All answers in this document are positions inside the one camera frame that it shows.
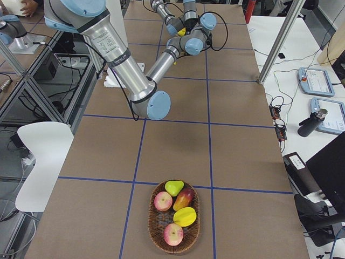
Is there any yellow banana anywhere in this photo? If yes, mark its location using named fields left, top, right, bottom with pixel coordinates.
left=177, top=28, right=186, bottom=37

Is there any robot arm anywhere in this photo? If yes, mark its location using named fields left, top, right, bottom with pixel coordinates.
left=150, top=0, right=198, bottom=36
left=44, top=1, right=217, bottom=120

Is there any woven fruit basket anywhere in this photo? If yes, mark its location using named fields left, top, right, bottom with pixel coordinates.
left=148, top=180, right=200, bottom=254

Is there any green pear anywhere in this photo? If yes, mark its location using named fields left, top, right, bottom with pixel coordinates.
left=164, top=180, right=184, bottom=197

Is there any red mango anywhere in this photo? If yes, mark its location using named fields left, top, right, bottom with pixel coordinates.
left=173, top=188, right=195, bottom=211

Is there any pink apple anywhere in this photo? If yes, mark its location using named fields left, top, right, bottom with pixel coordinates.
left=163, top=223, right=184, bottom=246
left=154, top=192, right=173, bottom=212

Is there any yellow star fruit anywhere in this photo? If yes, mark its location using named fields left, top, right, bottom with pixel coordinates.
left=173, top=207, right=197, bottom=227

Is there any orange circuit board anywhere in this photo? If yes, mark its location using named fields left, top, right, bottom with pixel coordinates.
left=274, top=124, right=287, bottom=142
left=269, top=105, right=281, bottom=120

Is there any white chair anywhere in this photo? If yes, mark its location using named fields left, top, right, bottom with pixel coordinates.
left=15, top=121, right=74, bottom=212

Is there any dark water bottle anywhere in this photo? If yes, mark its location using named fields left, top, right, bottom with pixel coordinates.
left=297, top=108, right=328, bottom=137

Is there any red cylinder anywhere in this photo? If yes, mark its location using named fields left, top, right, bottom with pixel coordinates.
left=245, top=0, right=256, bottom=24

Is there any far teach pendant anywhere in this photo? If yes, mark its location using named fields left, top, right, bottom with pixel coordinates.
left=298, top=67, right=335, bottom=97

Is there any teach pendant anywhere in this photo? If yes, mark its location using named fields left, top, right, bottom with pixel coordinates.
left=310, top=97, right=344, bottom=135
left=298, top=67, right=335, bottom=97

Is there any black monitor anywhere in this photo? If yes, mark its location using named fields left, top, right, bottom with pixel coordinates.
left=306, top=133, right=344, bottom=213

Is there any near teach pendant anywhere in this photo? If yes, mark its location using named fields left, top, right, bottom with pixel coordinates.
left=310, top=97, right=344, bottom=135

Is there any aluminium frame post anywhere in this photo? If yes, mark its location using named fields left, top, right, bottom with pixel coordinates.
left=257, top=0, right=305, bottom=85

